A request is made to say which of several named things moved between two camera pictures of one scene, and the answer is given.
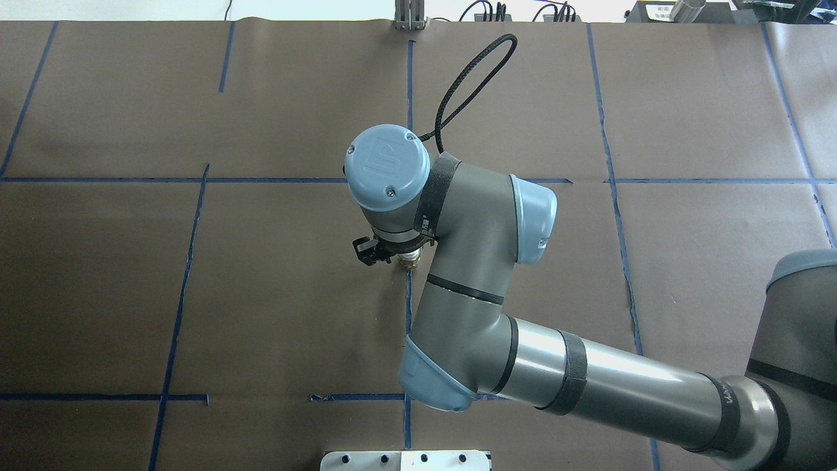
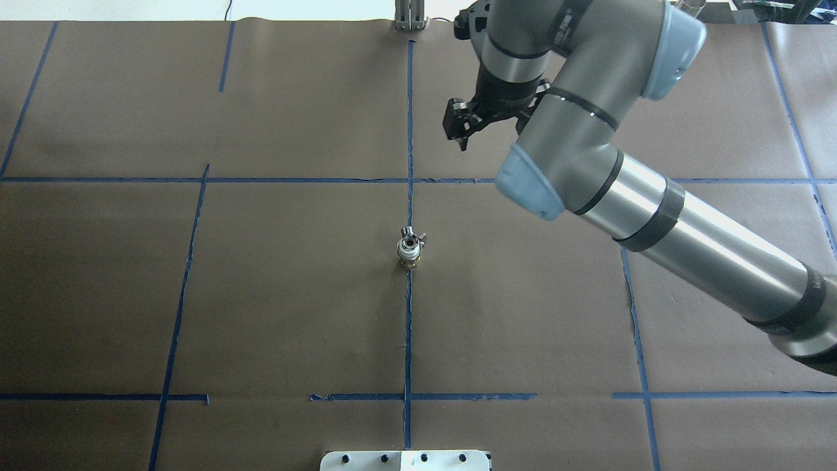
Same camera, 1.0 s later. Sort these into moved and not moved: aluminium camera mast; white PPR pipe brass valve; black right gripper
Moved: black right gripper
Not moved: white PPR pipe brass valve; aluminium camera mast
